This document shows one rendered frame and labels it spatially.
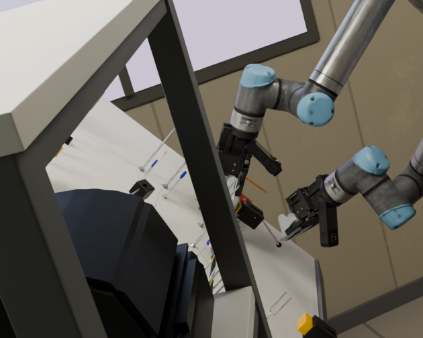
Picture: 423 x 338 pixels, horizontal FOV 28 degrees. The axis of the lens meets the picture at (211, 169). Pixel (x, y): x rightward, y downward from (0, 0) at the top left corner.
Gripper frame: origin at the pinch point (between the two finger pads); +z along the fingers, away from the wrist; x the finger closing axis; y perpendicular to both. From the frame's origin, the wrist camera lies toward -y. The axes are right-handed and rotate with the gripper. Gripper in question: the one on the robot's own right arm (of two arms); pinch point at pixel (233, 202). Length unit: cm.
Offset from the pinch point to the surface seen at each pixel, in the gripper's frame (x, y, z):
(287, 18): -132, -21, -20
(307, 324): 39.6, -15.9, 5.5
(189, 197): -4.0, 10.5, 2.8
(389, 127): -140, -76, 17
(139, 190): 25.4, 24.0, -10.3
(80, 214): 110, 31, -47
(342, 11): -141, -43, -25
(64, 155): 18.4, 41.5, -11.6
